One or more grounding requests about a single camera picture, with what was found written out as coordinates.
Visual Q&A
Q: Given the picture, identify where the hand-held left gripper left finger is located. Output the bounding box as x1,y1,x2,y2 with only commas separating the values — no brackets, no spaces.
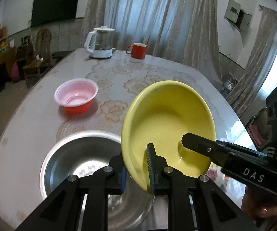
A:
15,153,128,231

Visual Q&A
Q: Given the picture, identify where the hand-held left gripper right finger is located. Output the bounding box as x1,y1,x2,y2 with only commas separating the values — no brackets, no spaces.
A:
146,143,259,231

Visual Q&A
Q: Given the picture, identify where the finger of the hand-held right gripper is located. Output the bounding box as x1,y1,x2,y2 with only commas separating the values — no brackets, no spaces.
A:
181,132,269,168

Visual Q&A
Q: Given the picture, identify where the yellow bowl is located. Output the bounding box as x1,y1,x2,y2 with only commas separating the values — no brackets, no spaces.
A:
121,80,216,193

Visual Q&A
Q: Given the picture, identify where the stainless steel bowl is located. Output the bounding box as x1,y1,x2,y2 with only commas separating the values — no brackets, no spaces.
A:
40,130,154,229

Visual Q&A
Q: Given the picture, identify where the person's right hand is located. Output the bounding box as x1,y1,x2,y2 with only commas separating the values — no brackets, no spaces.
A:
241,188,277,225

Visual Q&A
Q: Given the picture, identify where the red cushioned chair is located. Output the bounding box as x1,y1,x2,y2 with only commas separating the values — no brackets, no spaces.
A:
246,108,274,148

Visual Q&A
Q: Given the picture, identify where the shiny plastic bag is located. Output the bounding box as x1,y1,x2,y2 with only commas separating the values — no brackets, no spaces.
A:
221,74,238,92

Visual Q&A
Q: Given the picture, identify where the narrow beige curtain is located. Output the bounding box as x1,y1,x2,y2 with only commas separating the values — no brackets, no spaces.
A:
225,5,277,118

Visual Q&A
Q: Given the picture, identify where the red plastic bowl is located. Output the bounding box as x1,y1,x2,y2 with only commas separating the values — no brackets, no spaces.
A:
54,78,99,115

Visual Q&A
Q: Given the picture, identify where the lace table mat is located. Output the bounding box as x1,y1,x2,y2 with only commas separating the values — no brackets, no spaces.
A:
56,50,217,141

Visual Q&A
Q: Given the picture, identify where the red mug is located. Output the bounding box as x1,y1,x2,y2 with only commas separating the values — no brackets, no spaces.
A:
125,43,147,59

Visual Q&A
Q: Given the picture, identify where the wide beige curtain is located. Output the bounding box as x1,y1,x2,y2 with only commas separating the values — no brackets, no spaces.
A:
81,0,223,82

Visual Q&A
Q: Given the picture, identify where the white electric kettle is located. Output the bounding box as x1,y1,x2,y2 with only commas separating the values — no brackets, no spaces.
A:
84,26,116,59

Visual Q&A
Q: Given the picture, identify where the pink bag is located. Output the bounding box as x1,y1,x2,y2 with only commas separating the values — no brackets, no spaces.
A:
11,63,21,83

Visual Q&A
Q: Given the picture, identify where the wooden chair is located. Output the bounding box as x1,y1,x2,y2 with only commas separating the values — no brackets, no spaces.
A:
23,28,53,88

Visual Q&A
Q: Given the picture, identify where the grey wall box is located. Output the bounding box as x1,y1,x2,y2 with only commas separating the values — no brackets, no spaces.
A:
224,0,253,32

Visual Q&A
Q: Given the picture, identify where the black wall television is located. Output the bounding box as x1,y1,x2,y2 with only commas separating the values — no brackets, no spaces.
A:
31,0,82,27

